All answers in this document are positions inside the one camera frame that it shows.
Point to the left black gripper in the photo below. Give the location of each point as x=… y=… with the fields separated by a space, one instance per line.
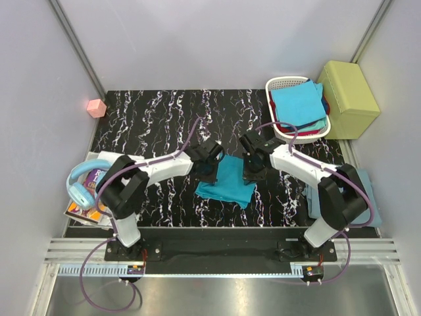
x=204 y=169

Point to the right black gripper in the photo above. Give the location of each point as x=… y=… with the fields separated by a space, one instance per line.
x=247 y=175

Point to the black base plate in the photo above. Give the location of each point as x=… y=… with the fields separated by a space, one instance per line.
x=160 y=244

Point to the pink cube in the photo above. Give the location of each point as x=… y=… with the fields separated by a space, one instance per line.
x=96 y=108

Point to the red shirt in basket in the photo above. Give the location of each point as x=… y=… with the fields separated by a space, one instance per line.
x=306 y=129

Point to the light blue headphones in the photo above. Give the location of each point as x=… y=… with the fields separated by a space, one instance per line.
x=77 y=192

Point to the stack of papers and books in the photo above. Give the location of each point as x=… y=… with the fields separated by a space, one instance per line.
x=94 y=216

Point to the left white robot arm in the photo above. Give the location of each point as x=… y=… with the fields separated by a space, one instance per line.
x=121 y=188

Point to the light blue shirt in basket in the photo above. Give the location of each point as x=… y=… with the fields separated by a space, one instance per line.
x=299 y=105

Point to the teal t shirt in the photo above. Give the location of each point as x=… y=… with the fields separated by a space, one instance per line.
x=230 y=186

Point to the green storage box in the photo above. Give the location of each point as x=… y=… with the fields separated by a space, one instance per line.
x=352 y=105

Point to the aluminium rail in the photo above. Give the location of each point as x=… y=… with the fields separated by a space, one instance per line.
x=361 y=251

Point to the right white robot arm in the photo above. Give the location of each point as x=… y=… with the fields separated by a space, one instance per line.
x=342 y=197

